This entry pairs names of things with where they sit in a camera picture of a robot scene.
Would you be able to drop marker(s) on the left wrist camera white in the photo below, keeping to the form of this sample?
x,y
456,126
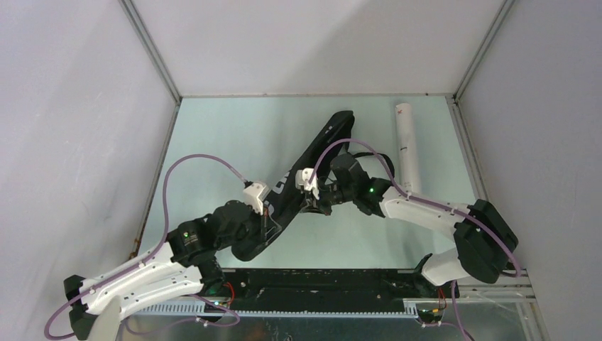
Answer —
x,y
254,195

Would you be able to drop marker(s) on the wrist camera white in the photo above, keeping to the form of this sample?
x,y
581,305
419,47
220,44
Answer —
x,y
254,195
306,181

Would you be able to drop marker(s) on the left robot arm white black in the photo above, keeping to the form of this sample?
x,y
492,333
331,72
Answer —
x,y
183,263

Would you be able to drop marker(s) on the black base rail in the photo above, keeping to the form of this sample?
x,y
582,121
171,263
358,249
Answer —
x,y
327,291

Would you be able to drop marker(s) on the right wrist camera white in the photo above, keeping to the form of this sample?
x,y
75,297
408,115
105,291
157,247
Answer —
x,y
306,181

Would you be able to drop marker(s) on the white shuttlecock tube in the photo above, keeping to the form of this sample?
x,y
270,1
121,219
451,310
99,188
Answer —
x,y
407,148

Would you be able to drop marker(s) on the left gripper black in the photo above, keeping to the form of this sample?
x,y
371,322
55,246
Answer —
x,y
268,226

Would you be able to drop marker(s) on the black racket bag crossway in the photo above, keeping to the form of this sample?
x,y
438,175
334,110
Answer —
x,y
284,201

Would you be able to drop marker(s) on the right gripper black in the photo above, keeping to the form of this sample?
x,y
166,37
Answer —
x,y
319,205

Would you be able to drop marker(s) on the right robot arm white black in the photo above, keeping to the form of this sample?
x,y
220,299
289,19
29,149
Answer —
x,y
483,241

